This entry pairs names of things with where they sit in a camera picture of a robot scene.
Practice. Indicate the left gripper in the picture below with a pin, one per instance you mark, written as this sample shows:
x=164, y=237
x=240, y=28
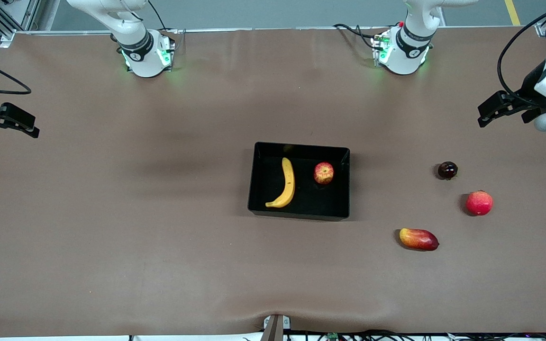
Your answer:
x=530, y=86

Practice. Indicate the small red yellow apple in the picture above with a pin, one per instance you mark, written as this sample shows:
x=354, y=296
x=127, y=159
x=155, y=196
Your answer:
x=323, y=173

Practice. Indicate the black plastic box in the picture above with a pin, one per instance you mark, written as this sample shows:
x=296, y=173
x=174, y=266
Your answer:
x=311, y=199

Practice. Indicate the yellow banana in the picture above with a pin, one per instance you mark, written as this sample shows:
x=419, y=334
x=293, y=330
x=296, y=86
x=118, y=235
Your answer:
x=288, y=184

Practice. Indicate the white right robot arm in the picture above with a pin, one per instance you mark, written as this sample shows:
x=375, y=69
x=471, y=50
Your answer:
x=142, y=52

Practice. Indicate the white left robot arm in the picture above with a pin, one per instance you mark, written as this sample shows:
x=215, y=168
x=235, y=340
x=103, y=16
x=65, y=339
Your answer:
x=408, y=52

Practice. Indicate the dark purple mangosteen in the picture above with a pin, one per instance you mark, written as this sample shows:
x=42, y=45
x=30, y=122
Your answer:
x=447, y=170

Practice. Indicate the red pomegranate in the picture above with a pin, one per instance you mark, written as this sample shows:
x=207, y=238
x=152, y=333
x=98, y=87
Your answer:
x=479, y=203

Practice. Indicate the red yellow mango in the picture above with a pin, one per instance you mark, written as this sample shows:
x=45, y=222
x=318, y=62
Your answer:
x=419, y=239

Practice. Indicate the brown table cover mat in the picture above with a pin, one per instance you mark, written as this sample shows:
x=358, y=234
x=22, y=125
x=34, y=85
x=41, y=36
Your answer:
x=159, y=260

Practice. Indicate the silver table edge rail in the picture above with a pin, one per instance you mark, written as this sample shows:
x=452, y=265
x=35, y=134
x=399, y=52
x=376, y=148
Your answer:
x=216, y=30

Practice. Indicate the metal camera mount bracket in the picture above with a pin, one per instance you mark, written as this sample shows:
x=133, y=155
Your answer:
x=275, y=329

